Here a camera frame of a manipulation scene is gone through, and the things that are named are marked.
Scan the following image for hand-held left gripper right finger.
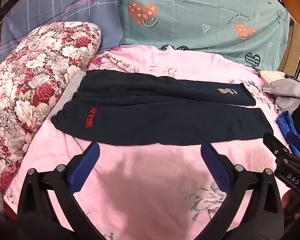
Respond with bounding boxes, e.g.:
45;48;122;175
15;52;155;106
187;142;284;240

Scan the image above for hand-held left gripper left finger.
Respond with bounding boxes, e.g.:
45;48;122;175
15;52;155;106
17;142;110;240

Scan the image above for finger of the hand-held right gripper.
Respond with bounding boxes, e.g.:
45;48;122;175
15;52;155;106
263;132;290;159
287;132;300;160

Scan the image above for dark navy pants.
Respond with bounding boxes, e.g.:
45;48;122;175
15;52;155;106
50;69;274;147

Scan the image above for blue garment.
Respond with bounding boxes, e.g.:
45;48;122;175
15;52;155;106
276;110;300;155

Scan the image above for grey garment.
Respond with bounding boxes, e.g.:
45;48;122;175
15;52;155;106
262;79;300;114

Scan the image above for pink floral bedsheet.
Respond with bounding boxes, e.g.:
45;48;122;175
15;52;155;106
4;45;290;240

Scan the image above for cream garment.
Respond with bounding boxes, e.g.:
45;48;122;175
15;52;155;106
259;70;287;84

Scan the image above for red floral quilt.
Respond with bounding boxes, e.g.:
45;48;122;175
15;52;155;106
0;21;102;213

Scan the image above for teal heart-print blanket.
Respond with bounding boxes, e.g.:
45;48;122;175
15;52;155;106
117;0;290;72

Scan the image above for blue-grey plaid pillow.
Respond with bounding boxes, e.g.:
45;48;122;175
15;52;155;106
0;0;125;63

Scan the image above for wooden bed frame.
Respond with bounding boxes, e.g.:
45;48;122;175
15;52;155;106
277;0;300;73

